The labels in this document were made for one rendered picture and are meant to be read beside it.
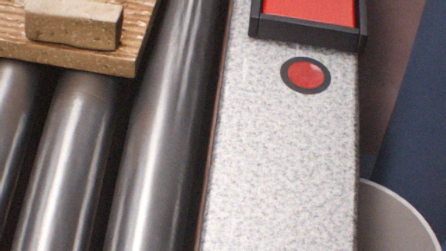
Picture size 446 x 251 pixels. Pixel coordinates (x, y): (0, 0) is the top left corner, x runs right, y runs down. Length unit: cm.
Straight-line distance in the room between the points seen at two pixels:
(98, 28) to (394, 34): 154
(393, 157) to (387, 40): 65
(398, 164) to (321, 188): 89
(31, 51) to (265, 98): 14
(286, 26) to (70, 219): 19
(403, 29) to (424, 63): 80
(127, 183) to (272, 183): 8
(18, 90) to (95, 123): 5
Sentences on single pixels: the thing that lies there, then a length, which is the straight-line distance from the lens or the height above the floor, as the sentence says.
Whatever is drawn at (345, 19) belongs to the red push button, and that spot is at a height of 93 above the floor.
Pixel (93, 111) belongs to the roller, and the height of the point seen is 92.
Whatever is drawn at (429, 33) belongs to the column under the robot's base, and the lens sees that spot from 122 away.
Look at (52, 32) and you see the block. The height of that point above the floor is 95.
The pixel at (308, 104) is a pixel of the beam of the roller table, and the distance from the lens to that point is 53.
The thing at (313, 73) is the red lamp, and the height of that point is 92.
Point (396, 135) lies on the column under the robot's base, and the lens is 136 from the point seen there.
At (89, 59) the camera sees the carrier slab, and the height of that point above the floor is 93.
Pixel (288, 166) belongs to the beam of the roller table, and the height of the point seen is 92.
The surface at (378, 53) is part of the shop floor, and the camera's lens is 195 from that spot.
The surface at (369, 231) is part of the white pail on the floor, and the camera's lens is 128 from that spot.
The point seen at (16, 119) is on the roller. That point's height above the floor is 91.
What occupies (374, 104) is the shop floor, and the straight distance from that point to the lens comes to 184.
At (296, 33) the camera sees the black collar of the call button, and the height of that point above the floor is 92.
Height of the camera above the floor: 130
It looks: 49 degrees down
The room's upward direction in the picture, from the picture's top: 8 degrees clockwise
